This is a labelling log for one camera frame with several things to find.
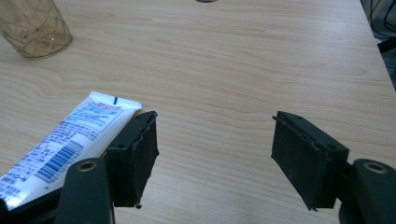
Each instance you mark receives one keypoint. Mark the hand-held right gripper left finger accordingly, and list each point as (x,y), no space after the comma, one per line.
(134,168)

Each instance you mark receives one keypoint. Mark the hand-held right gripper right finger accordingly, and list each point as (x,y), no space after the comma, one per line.
(306,165)

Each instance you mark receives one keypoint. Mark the white toothpaste tube blue print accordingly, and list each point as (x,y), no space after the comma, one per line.
(65,140)

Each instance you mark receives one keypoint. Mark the clear glass mug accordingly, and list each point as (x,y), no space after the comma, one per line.
(34,28)

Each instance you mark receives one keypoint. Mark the dark round table grommet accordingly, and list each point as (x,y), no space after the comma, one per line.
(206,1)

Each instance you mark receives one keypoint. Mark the black diagonal frame strut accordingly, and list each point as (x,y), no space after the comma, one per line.
(387,45)

